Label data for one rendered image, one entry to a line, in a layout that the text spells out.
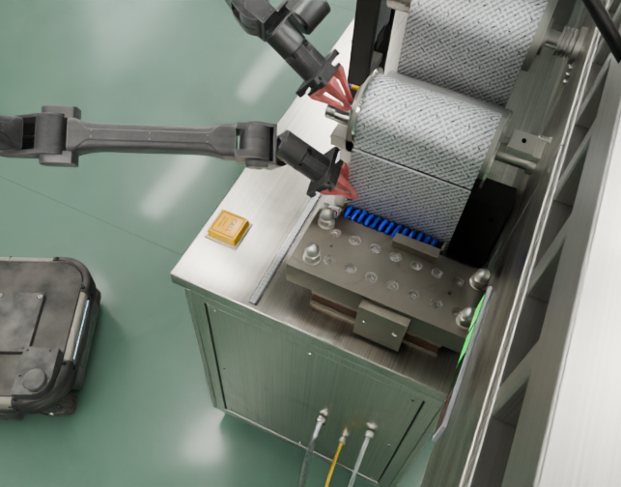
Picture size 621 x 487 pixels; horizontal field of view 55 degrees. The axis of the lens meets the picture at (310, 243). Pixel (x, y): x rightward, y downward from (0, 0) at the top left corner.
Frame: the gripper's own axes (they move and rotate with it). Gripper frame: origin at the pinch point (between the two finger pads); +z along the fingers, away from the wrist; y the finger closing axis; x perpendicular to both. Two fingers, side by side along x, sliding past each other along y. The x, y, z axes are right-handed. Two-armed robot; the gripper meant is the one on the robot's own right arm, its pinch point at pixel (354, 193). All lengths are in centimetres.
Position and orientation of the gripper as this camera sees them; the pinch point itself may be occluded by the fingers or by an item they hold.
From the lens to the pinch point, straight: 124.1
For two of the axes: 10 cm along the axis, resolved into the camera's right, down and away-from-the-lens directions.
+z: 7.8, 4.8, 4.0
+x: 5.7, -3.0, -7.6
